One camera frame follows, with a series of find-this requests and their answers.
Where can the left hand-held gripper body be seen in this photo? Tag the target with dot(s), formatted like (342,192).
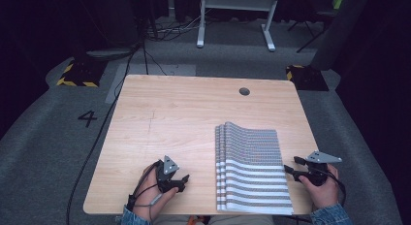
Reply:
(165,178)

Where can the person's right hand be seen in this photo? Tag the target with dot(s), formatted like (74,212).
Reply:
(324,194)

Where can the white metal desk frame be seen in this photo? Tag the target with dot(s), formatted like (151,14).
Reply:
(237,2)

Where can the black yellow striped base plate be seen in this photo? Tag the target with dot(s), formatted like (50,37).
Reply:
(82,74)
(307,78)

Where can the black chair legs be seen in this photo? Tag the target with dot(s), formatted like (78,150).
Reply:
(307,32)

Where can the dark grey curtain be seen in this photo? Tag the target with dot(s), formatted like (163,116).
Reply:
(339,27)

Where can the dark round stand base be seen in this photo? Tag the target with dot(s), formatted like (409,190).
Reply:
(111,53)

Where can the grey striped cloth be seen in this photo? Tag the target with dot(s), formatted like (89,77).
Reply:
(252,170)

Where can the person's left hand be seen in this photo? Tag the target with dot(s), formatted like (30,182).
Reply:
(147,196)

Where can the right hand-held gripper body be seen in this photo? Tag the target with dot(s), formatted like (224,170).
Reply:
(318,175)

